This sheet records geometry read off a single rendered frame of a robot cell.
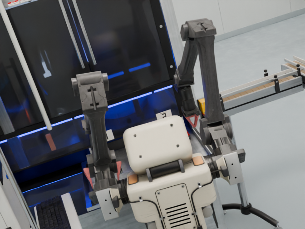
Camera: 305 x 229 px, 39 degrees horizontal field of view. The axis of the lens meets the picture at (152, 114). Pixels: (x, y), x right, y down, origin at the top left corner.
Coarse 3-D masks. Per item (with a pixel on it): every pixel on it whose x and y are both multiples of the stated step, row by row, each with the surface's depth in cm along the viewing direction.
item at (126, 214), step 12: (84, 216) 246; (96, 216) 248; (120, 216) 251; (132, 216) 253; (84, 228) 249; (96, 228) 250; (108, 228) 252; (120, 228) 254; (132, 228) 255; (144, 228) 257; (216, 228) 268
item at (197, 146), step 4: (192, 128) 237; (196, 132) 231; (192, 136) 235; (196, 136) 233; (192, 140) 231; (196, 140) 230; (200, 140) 224; (192, 144) 227; (196, 144) 226; (200, 144) 224; (192, 148) 223; (196, 148) 222; (200, 148) 221; (204, 148) 220; (192, 152) 219; (196, 152) 218; (200, 152) 217; (204, 152) 216; (208, 152) 213
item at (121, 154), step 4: (124, 148) 244; (116, 152) 242; (120, 152) 241; (124, 152) 239; (116, 156) 238; (120, 156) 236; (124, 156) 235; (124, 160) 231; (124, 164) 227; (128, 164) 225; (124, 168) 223; (128, 168) 222; (124, 172) 212; (128, 172) 213; (116, 176) 212; (120, 176) 212; (124, 176) 213; (92, 180) 214
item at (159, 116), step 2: (168, 110) 234; (170, 110) 234; (162, 112) 234; (164, 112) 234; (166, 112) 234; (168, 112) 234; (170, 112) 235; (156, 114) 233; (158, 114) 234; (160, 114) 234; (164, 114) 234; (166, 114) 235; (168, 114) 235; (170, 114) 235; (158, 116) 234; (160, 116) 234; (162, 116) 234; (168, 116) 235; (158, 118) 234; (160, 118) 235; (162, 118) 235
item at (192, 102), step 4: (184, 100) 191; (188, 100) 190; (192, 100) 191; (184, 104) 192; (188, 104) 191; (192, 104) 192; (184, 108) 193; (188, 108) 192; (192, 108) 192; (196, 108) 193; (184, 112) 193; (188, 112) 191; (192, 112) 190; (196, 112) 191; (188, 116) 191
